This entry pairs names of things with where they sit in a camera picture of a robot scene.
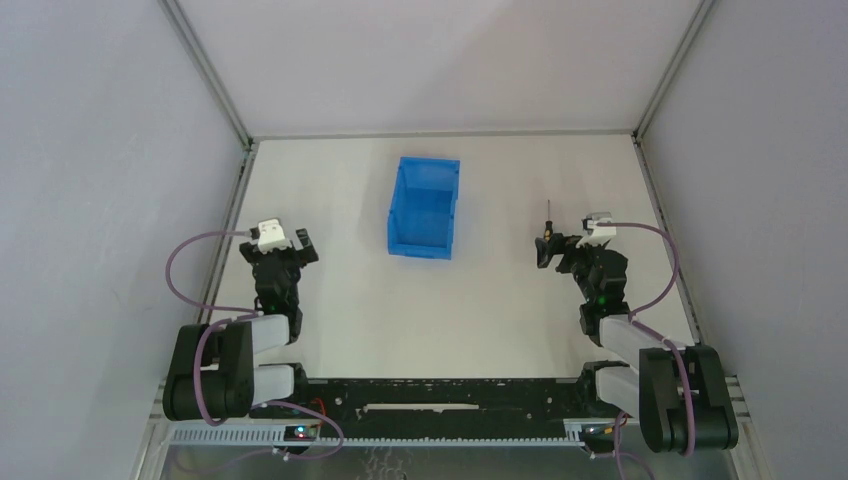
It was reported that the grey slotted cable duct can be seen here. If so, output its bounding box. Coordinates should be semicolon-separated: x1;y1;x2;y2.
169;424;585;447

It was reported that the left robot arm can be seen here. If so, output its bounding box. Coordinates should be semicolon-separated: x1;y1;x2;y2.
163;225;319;426

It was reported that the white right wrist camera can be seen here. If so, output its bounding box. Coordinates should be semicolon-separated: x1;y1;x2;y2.
576;212;617;248

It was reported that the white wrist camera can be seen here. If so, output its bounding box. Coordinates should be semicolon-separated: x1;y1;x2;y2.
249;218;292;254
576;212;617;248

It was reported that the black yellow screwdriver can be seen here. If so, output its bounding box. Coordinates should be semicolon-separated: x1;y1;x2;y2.
543;200;553;242

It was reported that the blue plastic bin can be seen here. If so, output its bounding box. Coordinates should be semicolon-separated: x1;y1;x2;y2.
387;157;460;260

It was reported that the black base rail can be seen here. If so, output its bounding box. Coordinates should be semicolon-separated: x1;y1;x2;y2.
251;375;619;438

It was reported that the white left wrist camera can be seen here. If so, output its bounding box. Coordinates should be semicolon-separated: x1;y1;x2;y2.
249;218;292;254

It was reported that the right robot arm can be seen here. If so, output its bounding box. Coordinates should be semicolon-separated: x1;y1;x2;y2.
535;229;739;455

